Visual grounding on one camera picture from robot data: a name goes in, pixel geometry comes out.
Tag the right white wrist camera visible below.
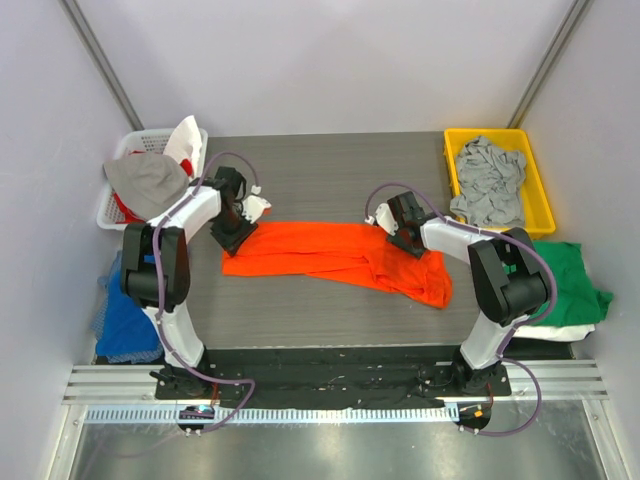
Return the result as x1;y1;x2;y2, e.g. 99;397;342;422
365;203;398;236

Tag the green folded t shirt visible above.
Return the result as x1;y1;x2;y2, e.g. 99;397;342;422
533;241;614;328

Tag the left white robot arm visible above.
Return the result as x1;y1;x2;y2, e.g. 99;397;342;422
120;166;270;399

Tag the aluminium rail frame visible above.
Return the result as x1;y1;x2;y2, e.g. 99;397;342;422
47;349;628;479

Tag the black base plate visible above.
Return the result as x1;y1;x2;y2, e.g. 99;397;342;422
155;346;512;410

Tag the red cloth in basket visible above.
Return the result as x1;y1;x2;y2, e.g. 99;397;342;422
113;193;142;224

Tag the grey shirt in yellow bin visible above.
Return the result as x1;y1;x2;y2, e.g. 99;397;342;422
450;135;527;228

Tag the corner metal post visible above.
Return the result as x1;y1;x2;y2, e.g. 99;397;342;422
59;0;144;131
506;0;593;129

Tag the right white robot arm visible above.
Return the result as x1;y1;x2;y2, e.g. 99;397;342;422
374;192;553;395

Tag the left corner metal post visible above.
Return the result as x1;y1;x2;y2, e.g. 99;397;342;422
59;0;144;131

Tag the yellow plastic bin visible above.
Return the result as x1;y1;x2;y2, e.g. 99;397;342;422
443;128;556;240

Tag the beige grey shirt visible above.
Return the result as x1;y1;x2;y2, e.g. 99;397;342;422
103;152;189;220

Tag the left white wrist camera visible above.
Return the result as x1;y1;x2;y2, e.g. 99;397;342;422
241;185;272;224

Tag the slotted cable duct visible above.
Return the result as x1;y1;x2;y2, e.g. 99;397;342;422
85;403;459;425

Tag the right corner metal post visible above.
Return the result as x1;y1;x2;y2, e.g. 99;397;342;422
506;0;593;129

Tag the white cloth in basket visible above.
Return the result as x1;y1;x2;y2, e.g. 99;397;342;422
163;115;208;178

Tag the blue white checkered cloth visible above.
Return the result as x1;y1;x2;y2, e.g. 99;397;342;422
89;247;166;365

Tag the orange t shirt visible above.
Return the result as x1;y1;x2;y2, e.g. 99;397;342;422
221;222;453;309

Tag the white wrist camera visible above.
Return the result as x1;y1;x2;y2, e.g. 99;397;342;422
241;185;272;224
365;203;398;236

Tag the white folded t shirt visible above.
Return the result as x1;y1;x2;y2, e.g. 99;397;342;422
513;324;596;343

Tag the white plastic basket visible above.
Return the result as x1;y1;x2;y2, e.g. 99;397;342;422
96;128;208;231

